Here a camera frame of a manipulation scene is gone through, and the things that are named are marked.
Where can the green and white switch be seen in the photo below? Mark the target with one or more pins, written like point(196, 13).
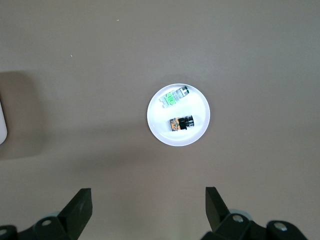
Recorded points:
point(172, 98)

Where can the orange and black switch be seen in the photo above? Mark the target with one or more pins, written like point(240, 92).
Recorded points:
point(181, 123)

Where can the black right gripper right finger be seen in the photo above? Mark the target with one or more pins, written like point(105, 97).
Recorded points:
point(217, 215)

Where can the brown table mat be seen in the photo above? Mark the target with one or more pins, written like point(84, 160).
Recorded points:
point(100, 75)

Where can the pink round plate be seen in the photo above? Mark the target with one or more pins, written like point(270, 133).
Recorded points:
point(160, 120)

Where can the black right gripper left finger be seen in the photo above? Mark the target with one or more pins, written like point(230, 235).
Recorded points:
point(75, 215)

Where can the white lidded storage box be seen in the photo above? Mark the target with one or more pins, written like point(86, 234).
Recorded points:
point(2, 120)

